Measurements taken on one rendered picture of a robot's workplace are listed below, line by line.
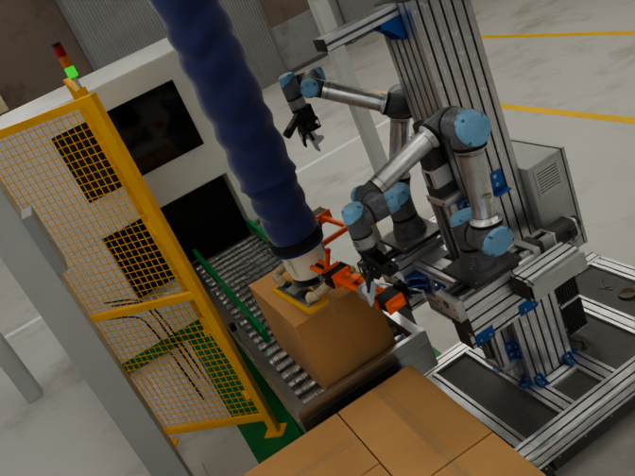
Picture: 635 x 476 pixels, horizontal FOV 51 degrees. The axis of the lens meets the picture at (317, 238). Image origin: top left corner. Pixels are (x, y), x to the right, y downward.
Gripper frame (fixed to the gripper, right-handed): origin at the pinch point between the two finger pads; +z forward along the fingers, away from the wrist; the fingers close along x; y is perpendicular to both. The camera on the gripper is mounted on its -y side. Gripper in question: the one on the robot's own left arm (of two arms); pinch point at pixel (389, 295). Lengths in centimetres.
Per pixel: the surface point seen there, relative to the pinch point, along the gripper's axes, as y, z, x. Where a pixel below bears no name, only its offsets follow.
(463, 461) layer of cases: -14, 67, 5
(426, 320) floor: 134, 122, -83
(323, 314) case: 62, 29, 3
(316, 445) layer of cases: 43, 68, 37
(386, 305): -4.3, -0.3, 4.4
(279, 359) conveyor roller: 115, 69, 17
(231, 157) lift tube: 58, -53, 11
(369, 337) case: 61, 53, -12
